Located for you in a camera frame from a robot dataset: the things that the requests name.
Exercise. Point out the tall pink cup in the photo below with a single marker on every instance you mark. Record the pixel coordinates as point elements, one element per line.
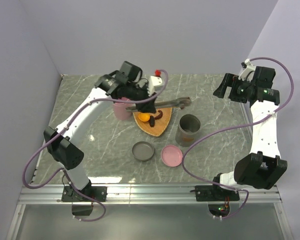
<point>120,112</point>

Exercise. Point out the pink round lid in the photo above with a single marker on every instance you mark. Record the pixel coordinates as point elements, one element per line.
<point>171,156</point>

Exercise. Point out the dark octopus tentacle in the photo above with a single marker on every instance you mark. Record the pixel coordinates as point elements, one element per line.
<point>159,116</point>

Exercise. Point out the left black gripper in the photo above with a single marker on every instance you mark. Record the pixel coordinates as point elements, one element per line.
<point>149,107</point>

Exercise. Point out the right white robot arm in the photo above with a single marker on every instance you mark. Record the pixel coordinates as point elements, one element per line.
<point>263,166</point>

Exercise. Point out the metal tongs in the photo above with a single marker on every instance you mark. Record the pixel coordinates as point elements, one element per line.
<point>158,105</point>

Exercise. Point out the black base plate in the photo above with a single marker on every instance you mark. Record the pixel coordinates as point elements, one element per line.
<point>214,193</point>
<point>96,192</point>

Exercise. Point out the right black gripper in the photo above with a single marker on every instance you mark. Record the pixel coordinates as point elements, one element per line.
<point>232,80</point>

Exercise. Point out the aluminium mounting rail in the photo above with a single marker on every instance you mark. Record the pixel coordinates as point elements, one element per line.
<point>149,212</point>

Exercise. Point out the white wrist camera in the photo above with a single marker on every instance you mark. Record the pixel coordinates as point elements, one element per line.
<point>248,70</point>
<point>155,82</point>

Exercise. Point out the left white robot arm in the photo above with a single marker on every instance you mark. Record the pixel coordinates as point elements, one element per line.
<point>61,142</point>

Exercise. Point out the red chicken drumstick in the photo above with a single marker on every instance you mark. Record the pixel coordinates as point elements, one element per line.
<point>184,102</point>

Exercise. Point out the tall grey container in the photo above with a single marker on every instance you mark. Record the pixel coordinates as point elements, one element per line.
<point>188,130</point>

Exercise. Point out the grey round lid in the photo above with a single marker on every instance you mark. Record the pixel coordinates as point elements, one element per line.
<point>143,151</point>

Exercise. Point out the woven bamboo tray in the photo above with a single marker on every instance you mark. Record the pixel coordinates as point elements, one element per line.
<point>160,124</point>

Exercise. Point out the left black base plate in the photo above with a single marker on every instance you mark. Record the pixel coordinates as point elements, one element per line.
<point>96,192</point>

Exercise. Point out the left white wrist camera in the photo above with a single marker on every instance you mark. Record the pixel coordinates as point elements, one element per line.
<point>155,82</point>

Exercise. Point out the black sea cucumber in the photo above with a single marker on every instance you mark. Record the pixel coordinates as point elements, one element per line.
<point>152,122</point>

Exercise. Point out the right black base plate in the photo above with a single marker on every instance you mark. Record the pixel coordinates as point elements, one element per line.
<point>214,193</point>

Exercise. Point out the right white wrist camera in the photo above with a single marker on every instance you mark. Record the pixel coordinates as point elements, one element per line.
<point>248,70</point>

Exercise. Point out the orange egg yolk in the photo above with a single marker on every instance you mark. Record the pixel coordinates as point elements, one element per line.
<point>144,117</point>

